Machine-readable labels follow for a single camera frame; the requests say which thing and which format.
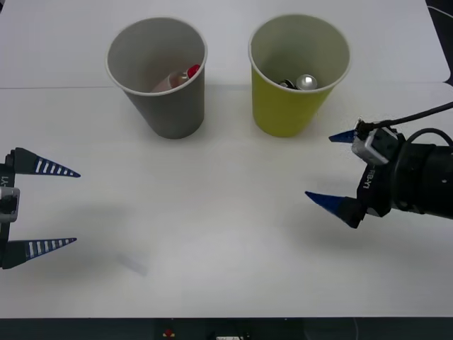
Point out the red round button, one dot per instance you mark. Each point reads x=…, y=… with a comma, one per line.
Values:
x=168, y=333

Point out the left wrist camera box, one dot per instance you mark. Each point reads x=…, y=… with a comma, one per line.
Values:
x=8, y=205

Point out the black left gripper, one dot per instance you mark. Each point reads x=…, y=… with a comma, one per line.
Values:
x=8, y=175

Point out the silver drink can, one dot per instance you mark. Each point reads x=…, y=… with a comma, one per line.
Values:
x=306, y=82

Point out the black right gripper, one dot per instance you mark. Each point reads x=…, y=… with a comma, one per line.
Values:
x=377, y=189

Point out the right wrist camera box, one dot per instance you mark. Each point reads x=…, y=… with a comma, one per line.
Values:
x=375, y=147

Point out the clear bottle with red cap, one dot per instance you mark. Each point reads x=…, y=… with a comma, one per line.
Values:
x=173, y=79

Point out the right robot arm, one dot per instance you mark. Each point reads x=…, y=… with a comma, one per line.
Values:
x=428, y=180

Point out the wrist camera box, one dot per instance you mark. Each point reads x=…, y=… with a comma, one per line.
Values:
x=375, y=147
x=8, y=205

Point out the grey plastic bin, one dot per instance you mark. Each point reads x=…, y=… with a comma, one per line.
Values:
x=177, y=113

